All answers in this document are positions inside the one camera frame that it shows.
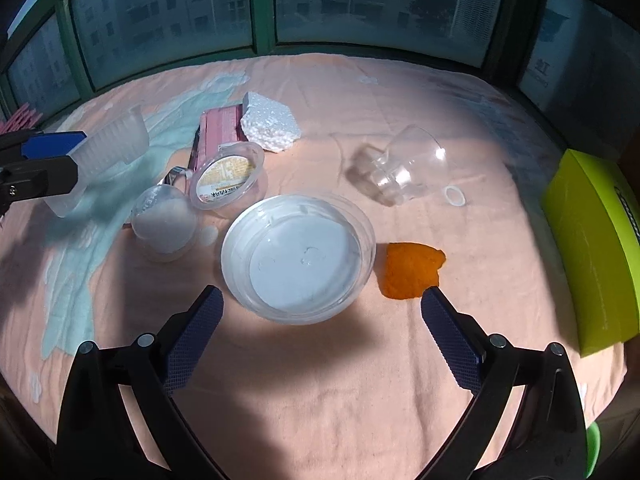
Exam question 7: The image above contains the green window frame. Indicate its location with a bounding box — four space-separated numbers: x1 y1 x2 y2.
1 0 639 119

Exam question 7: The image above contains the round cup with printed lid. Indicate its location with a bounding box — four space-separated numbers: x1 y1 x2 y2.
189 141 268 219

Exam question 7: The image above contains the clear rectangular plastic tray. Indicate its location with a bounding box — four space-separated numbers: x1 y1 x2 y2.
44 106 150 218

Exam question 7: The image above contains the clear dome plastic cup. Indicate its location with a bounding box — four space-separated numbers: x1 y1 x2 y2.
349 125 449 206

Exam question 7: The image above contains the clear plastic cup with white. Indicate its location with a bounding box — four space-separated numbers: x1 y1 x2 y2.
129 184 200 262

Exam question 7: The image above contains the lime green tissue box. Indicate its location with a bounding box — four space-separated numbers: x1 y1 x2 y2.
541 150 639 356

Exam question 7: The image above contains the green mesh waste basket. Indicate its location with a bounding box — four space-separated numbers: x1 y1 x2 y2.
586 422 601 478

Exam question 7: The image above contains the pink snack packet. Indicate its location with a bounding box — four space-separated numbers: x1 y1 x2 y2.
188 104 246 171

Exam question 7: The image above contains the orange peel piece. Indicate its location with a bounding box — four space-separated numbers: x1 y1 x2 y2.
378 243 446 300

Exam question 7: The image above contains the pink clothes hanger rack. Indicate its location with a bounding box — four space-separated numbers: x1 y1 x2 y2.
0 103 42 134

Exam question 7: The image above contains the round clear plastic bowl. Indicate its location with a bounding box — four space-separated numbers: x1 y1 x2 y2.
220 193 376 325

